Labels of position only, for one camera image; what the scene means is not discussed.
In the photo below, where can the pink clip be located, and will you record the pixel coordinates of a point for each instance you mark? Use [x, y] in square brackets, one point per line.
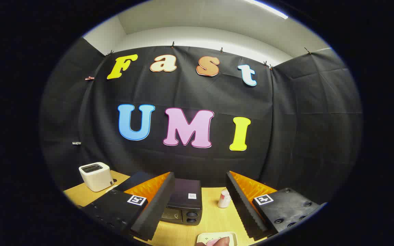
[89, 78]

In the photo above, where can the pink round ham slice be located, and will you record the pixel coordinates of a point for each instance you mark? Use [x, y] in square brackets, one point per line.
[211, 243]

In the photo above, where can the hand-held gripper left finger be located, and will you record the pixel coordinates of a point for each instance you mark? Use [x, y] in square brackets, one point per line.
[156, 208]

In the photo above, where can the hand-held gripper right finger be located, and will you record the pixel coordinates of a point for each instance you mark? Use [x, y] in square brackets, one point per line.
[243, 208]

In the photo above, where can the white toaster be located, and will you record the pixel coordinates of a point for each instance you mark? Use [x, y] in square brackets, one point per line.
[96, 179]

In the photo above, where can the black toaster oven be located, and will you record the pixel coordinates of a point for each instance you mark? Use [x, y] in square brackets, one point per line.
[185, 194]

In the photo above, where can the cream square plate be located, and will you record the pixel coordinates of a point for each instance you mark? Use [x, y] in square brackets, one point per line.
[204, 236]

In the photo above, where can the clear bottle with red label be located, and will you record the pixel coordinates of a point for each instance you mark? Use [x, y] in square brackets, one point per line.
[223, 200]

